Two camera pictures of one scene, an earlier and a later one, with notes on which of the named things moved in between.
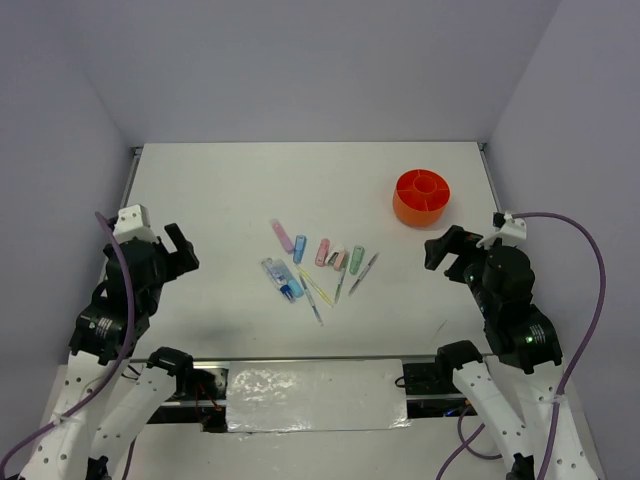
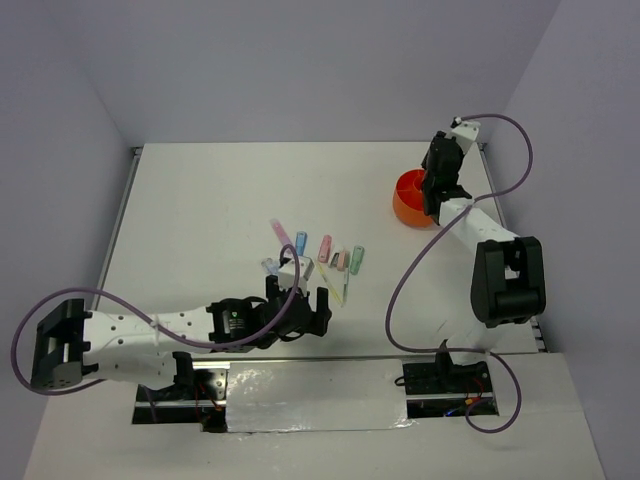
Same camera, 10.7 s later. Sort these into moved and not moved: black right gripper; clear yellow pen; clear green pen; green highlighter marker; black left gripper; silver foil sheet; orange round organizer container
Moved: black right gripper; clear yellow pen; black left gripper; clear green pen
Not moved: orange round organizer container; silver foil sheet; green highlighter marker
